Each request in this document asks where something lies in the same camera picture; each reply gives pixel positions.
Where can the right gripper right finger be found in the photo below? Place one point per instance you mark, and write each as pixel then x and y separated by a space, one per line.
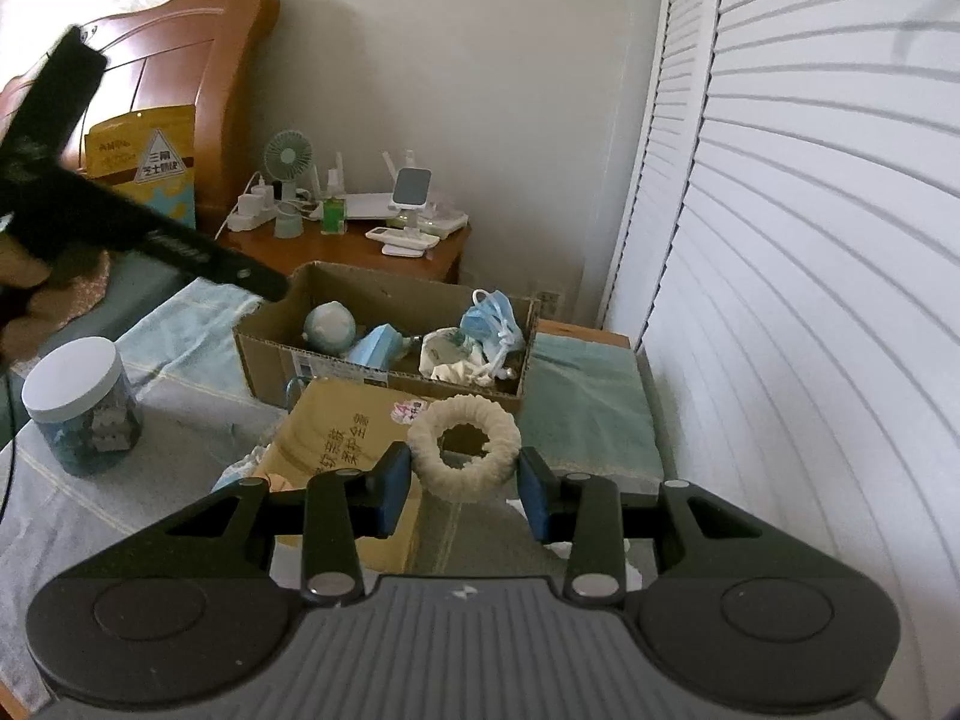
pixel 584 511

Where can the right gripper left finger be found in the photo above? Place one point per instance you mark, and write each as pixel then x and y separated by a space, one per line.
pixel 340 508

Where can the cream fluffy scrunchie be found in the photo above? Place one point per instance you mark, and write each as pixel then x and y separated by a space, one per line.
pixel 464 447

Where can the round teal plush ball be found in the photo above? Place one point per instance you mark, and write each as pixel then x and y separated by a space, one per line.
pixel 330 328

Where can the white sachet with tassel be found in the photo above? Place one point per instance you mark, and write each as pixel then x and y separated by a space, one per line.
pixel 450 356

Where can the blue face mask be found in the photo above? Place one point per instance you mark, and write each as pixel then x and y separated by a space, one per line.
pixel 491 322
pixel 381 348

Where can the silver blue sachet pouch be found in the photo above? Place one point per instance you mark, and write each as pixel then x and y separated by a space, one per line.
pixel 251 466

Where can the person's left hand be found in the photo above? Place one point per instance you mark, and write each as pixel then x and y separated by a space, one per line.
pixel 17 268

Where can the closed tan cardboard box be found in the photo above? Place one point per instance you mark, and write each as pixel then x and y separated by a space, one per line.
pixel 339 424

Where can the light blue towel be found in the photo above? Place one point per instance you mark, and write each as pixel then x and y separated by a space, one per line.
pixel 585 407

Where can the brown floral cloth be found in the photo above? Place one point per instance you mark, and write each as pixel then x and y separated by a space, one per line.
pixel 52 307

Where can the yellow snack bag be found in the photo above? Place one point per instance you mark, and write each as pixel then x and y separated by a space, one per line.
pixel 147 156

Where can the open cardboard box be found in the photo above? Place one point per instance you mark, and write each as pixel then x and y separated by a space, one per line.
pixel 365 326

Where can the jar with white lid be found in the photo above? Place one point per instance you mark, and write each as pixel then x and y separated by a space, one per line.
pixel 80 399

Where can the white power strip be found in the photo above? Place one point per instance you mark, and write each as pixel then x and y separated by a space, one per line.
pixel 255 207

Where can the wooden headboard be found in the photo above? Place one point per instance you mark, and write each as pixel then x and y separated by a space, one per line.
pixel 197 52

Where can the green desk fan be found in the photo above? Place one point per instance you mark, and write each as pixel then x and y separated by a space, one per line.
pixel 286 156

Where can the wooden nightstand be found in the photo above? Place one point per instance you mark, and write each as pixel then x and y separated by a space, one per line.
pixel 352 248

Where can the white remote control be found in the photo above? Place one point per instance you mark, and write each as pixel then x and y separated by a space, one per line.
pixel 405 243

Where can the green small bottle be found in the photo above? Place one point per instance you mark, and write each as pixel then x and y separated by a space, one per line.
pixel 334 216

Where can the white wifi router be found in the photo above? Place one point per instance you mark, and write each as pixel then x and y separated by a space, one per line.
pixel 439 216

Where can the small screen on stand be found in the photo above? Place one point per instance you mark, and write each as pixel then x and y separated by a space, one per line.
pixel 410 194

